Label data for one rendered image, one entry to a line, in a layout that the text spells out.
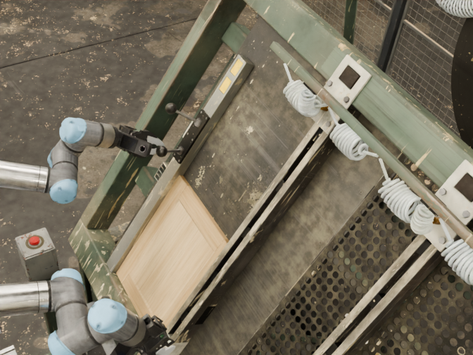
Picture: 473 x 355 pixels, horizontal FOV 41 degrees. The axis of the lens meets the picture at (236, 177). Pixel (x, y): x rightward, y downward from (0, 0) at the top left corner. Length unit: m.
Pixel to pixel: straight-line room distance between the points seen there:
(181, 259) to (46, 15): 3.64
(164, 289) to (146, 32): 3.32
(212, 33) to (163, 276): 0.85
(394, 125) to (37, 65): 3.70
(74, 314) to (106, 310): 0.11
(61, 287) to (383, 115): 0.88
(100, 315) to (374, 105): 0.83
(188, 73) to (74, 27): 3.14
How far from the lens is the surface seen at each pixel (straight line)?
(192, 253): 2.13
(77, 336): 1.52
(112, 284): 2.42
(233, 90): 2.07
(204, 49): 2.25
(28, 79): 4.84
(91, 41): 5.18
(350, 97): 1.67
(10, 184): 1.89
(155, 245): 2.28
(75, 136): 1.91
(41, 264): 2.55
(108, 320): 1.46
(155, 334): 1.63
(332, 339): 1.70
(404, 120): 1.58
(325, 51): 1.76
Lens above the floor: 2.88
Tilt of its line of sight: 46 degrees down
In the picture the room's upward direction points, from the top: 7 degrees clockwise
